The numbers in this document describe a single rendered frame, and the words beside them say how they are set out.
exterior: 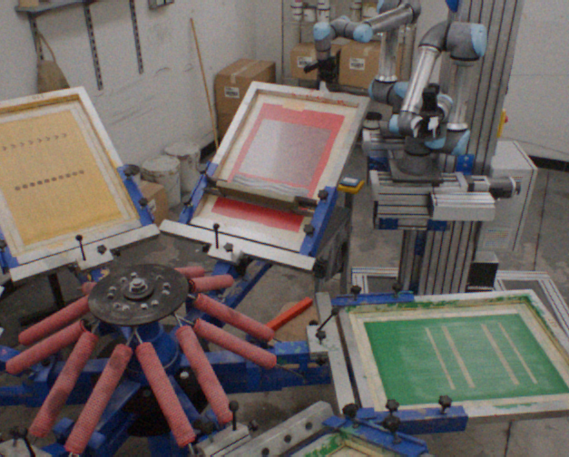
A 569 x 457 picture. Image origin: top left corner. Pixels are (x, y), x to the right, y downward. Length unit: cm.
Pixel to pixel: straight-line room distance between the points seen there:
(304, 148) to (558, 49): 359
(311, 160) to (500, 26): 96
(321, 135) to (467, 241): 101
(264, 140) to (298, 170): 25
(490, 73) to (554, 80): 309
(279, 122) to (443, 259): 114
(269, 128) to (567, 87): 368
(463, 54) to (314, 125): 69
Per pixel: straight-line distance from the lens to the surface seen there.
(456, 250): 302
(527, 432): 322
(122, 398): 185
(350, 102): 254
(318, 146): 246
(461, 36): 234
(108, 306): 172
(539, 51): 568
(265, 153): 250
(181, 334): 167
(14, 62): 393
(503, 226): 295
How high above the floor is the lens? 235
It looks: 32 degrees down
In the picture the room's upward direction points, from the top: straight up
